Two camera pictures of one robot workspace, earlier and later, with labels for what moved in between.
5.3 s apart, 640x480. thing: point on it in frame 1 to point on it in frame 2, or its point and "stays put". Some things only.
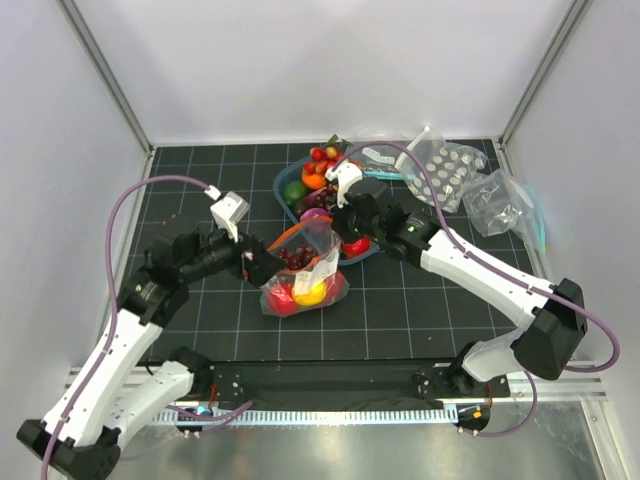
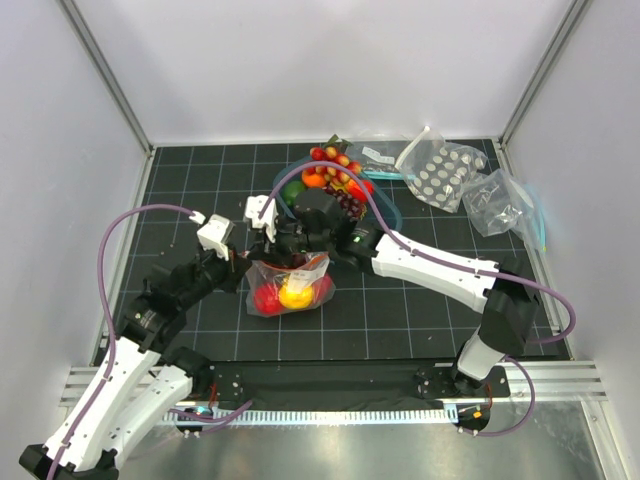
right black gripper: [339, 221] to [264, 249]
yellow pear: [313, 297] to [295, 300]
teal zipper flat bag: [377, 159] stays put
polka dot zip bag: [446, 163] stays put
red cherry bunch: [323, 159] stays put
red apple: [281, 300] to [267, 298]
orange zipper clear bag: [309, 280] stays put
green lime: [294, 193] stays put
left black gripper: [261, 266] to [233, 269]
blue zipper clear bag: [499, 202] stays put
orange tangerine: [313, 181] stays put
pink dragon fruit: [335, 288] to [321, 289]
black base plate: [339, 382] stays put
